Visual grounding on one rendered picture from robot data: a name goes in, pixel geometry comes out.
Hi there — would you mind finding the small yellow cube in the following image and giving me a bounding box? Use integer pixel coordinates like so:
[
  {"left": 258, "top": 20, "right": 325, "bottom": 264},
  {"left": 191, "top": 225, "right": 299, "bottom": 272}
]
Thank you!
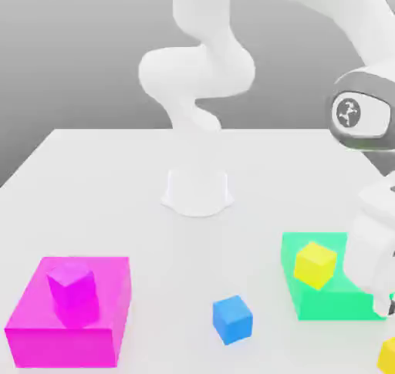
[
  {"left": 376, "top": 336, "right": 395, "bottom": 374},
  {"left": 293, "top": 241, "right": 338, "bottom": 291}
]

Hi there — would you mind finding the large magenta box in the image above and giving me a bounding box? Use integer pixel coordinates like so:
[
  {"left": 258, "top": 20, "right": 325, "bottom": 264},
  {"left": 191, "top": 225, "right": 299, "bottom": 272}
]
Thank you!
[{"left": 3, "top": 255, "right": 133, "bottom": 369}]

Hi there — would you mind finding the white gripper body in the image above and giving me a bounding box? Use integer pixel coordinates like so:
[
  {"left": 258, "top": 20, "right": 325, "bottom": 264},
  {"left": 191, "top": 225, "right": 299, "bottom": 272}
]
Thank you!
[{"left": 342, "top": 214, "right": 395, "bottom": 319}]

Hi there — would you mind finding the small magenta cube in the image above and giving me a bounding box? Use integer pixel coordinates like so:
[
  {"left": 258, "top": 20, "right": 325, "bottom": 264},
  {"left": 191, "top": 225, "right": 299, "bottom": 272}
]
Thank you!
[{"left": 46, "top": 261, "right": 100, "bottom": 329}]

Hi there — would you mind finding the large green box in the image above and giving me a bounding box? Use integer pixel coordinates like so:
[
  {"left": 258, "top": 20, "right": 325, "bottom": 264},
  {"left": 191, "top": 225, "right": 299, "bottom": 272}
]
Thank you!
[{"left": 279, "top": 231, "right": 395, "bottom": 322}]

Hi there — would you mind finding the small blue cube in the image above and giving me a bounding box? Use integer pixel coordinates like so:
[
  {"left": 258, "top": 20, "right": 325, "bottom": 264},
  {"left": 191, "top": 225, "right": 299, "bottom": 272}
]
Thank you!
[{"left": 211, "top": 295, "right": 254, "bottom": 346}]

